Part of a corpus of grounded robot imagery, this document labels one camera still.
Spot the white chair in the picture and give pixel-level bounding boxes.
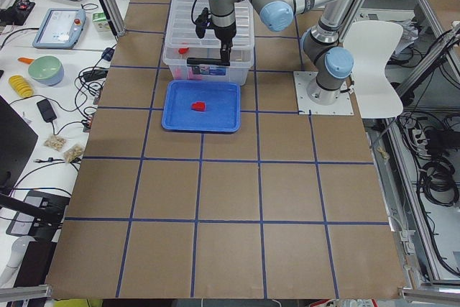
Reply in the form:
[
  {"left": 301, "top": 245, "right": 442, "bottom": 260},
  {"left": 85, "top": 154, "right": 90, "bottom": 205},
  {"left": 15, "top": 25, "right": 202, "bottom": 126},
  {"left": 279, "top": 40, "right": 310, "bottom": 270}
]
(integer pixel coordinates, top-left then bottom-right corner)
[{"left": 343, "top": 20, "right": 403, "bottom": 119}]

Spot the green bowl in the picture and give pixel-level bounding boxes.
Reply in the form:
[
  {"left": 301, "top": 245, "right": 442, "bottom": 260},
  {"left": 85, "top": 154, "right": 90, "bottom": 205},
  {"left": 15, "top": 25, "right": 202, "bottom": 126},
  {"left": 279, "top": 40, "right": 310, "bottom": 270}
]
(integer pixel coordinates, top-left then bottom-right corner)
[{"left": 28, "top": 55, "right": 64, "bottom": 86}]

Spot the red block in box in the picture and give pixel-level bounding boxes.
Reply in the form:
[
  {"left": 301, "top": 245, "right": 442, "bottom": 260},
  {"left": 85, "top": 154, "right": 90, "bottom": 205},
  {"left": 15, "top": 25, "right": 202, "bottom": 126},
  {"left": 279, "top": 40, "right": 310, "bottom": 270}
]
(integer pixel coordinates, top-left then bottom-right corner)
[{"left": 178, "top": 47, "right": 189, "bottom": 55}]

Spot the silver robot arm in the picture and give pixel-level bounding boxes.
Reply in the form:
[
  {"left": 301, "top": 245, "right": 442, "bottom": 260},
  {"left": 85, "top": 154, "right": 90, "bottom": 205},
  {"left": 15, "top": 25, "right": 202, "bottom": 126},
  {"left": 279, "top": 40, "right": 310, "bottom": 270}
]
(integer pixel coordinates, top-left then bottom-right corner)
[{"left": 195, "top": 0, "right": 354, "bottom": 104}]

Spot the yellow sliced toy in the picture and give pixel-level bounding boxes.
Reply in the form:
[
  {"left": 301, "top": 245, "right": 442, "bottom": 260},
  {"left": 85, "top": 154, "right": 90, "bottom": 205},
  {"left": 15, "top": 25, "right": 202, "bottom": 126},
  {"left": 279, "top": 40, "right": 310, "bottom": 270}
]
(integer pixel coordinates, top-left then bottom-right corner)
[{"left": 8, "top": 75, "right": 34, "bottom": 98}]

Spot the clear plastic storage box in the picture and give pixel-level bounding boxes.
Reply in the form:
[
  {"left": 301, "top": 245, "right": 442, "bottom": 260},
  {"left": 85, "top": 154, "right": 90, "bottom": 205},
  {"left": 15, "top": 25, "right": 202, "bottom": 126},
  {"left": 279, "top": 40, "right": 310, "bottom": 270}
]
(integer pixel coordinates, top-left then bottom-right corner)
[{"left": 162, "top": 0, "right": 254, "bottom": 86}]

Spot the black box handle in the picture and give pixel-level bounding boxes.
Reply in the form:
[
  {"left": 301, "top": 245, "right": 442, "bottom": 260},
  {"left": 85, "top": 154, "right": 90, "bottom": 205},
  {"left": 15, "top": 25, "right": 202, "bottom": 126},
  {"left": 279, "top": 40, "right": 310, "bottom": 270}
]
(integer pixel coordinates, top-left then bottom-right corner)
[{"left": 186, "top": 58, "right": 230, "bottom": 67}]

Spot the near teach pendant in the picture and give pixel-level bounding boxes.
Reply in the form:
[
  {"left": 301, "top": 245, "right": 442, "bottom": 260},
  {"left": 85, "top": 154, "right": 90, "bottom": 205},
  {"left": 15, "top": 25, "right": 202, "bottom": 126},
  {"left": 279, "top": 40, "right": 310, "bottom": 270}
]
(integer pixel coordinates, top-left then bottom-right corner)
[{"left": 32, "top": 8, "right": 86, "bottom": 50}]

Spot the clear plastic box lid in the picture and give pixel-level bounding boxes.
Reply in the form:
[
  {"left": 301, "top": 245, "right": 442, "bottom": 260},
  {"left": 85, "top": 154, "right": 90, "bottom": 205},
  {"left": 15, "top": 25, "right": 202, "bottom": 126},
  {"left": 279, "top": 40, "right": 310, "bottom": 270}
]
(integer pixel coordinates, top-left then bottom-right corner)
[{"left": 164, "top": 0, "right": 255, "bottom": 51}]

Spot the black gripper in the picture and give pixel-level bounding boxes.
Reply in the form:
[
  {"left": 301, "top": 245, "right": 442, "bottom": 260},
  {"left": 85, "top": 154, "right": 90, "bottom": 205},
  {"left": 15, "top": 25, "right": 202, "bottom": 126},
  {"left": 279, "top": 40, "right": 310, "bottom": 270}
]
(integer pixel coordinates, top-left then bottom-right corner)
[{"left": 214, "top": 24, "right": 236, "bottom": 65}]

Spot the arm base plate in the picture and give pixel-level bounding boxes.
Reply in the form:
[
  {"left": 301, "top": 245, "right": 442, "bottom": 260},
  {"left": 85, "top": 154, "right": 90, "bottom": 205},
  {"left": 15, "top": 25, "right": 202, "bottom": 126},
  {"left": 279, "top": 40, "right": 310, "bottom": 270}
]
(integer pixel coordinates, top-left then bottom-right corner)
[{"left": 293, "top": 71, "right": 354, "bottom": 116}]

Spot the red block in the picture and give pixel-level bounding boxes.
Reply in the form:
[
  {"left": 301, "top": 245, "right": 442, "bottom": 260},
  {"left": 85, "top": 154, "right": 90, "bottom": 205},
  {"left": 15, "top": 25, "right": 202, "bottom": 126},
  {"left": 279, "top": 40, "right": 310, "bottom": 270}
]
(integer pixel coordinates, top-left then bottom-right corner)
[
  {"left": 190, "top": 101, "right": 206, "bottom": 112},
  {"left": 178, "top": 47, "right": 189, "bottom": 55}
]

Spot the green white carton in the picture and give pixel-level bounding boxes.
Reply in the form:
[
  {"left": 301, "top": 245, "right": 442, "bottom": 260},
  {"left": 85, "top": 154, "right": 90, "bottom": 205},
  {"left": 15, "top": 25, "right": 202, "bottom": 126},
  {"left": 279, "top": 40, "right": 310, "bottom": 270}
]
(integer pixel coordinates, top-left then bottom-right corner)
[{"left": 91, "top": 12, "right": 111, "bottom": 32}]

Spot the blue plastic tray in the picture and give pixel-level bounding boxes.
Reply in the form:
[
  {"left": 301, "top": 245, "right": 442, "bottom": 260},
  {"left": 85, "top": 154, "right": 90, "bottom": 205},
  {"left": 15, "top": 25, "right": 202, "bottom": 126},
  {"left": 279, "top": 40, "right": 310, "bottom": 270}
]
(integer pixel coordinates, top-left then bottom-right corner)
[{"left": 162, "top": 80, "right": 241, "bottom": 133}]

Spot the black power adapter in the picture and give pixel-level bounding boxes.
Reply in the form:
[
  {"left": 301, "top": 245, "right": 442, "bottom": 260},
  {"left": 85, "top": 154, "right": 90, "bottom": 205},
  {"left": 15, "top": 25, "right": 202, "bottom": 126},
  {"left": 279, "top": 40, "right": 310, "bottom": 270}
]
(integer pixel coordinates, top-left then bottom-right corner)
[{"left": 37, "top": 99, "right": 57, "bottom": 123}]

